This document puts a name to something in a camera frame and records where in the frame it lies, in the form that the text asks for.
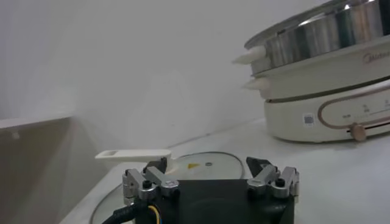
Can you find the cream electric cooker base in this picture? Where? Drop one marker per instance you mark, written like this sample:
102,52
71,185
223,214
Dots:
292,118

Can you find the steel perforated steamer basket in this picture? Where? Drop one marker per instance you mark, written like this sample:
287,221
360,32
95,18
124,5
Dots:
320,39

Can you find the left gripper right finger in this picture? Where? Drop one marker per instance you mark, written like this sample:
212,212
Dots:
268,179

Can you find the white side table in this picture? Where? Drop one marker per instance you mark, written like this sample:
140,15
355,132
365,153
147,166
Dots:
30,122

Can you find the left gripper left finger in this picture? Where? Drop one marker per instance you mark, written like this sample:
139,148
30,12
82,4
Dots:
152,182

